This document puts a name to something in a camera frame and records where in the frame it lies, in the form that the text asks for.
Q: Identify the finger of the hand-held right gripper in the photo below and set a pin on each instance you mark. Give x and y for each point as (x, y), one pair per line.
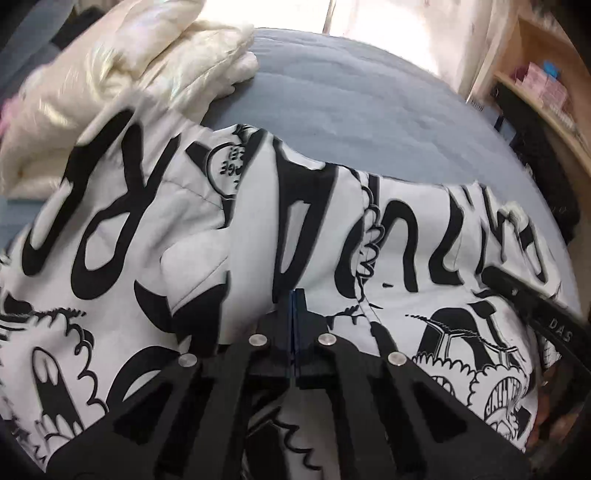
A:
(505, 285)

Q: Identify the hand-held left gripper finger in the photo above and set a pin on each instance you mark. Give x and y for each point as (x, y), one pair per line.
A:
(290, 318)
(298, 318)

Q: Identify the white black graffiti print jacket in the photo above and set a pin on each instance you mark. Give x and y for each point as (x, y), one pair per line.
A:
(184, 258)

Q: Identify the person's right hand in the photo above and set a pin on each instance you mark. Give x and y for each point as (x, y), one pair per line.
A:
(554, 406)

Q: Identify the black hanging garment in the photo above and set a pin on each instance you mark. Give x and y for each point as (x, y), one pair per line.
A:
(542, 157)

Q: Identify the stack of pink boxes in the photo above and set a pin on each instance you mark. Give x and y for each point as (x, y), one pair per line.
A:
(547, 87)

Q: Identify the wooden shelf unit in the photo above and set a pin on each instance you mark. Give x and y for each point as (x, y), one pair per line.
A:
(540, 83)

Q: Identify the small blue box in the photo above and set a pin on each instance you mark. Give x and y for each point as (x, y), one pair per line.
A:
(549, 69)

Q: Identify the blue bed sheet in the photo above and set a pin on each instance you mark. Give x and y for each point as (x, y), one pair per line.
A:
(360, 106)

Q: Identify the cream puffer jacket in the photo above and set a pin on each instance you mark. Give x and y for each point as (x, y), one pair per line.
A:
(115, 78)

